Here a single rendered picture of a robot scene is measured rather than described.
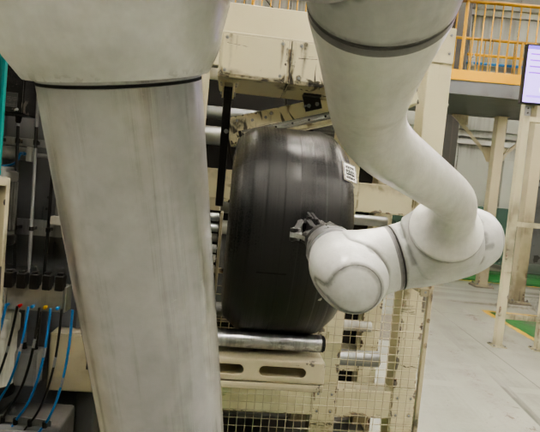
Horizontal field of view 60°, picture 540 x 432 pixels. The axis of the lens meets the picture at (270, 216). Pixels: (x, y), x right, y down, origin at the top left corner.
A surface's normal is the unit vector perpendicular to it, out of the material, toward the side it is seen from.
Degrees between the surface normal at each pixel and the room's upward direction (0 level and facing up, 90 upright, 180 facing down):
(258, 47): 90
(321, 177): 57
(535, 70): 90
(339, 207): 73
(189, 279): 96
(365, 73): 160
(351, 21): 148
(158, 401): 106
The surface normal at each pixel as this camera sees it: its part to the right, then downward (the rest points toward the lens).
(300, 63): 0.08, 0.06
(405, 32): 0.11, 0.91
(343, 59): -0.54, 0.83
